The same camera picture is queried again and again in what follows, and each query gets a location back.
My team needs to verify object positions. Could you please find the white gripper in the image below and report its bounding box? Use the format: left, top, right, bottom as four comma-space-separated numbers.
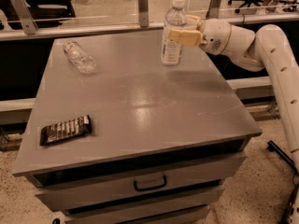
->
168, 15, 232, 55

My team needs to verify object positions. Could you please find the blue labelled plastic bottle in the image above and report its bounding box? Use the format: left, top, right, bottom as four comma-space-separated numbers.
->
162, 0, 187, 67

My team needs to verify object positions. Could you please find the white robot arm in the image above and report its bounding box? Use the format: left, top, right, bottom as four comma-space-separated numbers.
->
164, 16, 299, 172

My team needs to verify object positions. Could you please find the clear empty plastic bottle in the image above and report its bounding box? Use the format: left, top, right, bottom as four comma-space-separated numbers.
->
63, 40, 96, 75

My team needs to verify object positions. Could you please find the grey drawer cabinet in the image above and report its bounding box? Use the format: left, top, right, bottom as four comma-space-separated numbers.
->
13, 31, 261, 219

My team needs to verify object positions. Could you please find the black stand leg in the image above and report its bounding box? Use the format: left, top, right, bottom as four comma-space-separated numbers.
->
267, 140, 297, 172

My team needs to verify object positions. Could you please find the black snack bar wrapper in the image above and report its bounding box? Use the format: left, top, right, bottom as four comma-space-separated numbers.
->
39, 115, 93, 147

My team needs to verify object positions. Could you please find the black office chair left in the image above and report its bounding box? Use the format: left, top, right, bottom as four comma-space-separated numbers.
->
0, 0, 76, 30

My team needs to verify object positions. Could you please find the lower grey drawer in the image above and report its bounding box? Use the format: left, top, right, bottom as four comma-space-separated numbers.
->
64, 184, 226, 224

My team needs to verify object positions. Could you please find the grey drawer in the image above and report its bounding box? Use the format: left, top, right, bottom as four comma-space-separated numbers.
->
64, 184, 226, 224
36, 152, 246, 211

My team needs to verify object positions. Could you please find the upper grey drawer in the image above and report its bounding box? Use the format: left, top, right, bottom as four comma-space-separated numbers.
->
36, 152, 246, 211

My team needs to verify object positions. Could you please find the right metal bracket post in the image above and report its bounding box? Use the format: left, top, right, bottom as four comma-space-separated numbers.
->
206, 0, 221, 19

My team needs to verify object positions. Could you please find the metal bracket post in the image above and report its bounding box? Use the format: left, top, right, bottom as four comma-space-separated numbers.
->
206, 0, 221, 19
10, 0, 38, 35
137, 0, 149, 27

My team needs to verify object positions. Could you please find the middle metal bracket post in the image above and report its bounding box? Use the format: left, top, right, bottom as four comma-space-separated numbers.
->
137, 0, 149, 27

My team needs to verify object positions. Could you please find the black drawer handle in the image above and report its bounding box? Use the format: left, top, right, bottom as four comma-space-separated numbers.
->
133, 175, 167, 192

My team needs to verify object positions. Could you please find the left metal bracket post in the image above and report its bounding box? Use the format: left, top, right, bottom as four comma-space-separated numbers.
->
10, 0, 38, 35

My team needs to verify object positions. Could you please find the grey metal rail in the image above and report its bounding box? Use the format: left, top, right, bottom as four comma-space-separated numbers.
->
0, 13, 299, 41

